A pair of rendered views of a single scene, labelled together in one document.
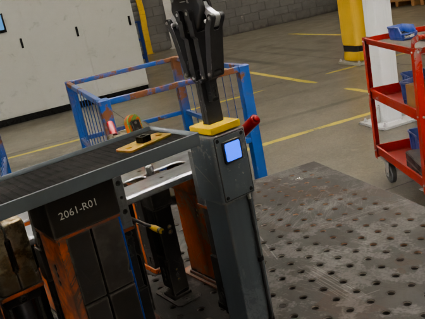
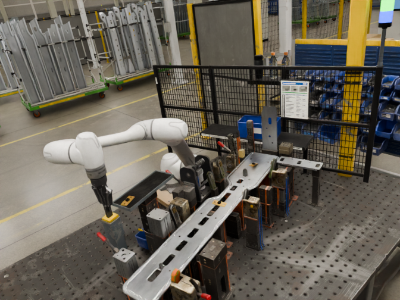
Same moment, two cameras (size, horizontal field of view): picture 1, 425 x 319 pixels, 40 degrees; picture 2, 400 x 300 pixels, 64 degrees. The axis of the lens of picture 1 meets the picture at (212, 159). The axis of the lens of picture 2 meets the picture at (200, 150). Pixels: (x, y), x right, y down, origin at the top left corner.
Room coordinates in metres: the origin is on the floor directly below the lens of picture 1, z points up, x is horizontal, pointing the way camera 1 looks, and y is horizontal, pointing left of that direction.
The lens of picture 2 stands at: (2.32, 0.00, 2.09)
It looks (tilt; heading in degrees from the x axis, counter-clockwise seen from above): 26 degrees down; 160
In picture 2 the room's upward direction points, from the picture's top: 8 degrees counter-clockwise
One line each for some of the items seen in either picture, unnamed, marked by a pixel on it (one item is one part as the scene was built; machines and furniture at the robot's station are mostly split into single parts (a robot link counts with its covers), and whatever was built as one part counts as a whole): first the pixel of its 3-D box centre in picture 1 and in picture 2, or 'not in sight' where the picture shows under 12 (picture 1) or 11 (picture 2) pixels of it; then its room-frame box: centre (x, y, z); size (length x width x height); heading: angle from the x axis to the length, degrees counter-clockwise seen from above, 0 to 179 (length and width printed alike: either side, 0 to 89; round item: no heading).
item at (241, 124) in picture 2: not in sight; (259, 127); (0.30, 1.25, 1.10); 0.30 x 0.17 x 0.13; 39
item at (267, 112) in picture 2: not in sight; (269, 128); (0.52, 1.19, 1.17); 0.12 x 0.01 x 0.34; 34
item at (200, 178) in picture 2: not in sight; (200, 194); (0.69, 0.55, 0.94); 0.18 x 0.13 x 0.49; 124
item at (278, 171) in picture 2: not in sight; (280, 193); (0.86, 1.03, 0.87); 0.12 x 0.09 x 0.35; 34
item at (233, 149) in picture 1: (232, 150); not in sight; (0.88, -0.03, 1.11); 0.03 x 0.01 x 0.03; 124
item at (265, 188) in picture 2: not in sight; (266, 206); (0.90, 0.90, 0.84); 0.11 x 0.08 x 0.29; 34
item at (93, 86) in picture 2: not in sight; (57, 69); (-6.31, -0.27, 0.88); 1.91 x 1.00 x 1.76; 105
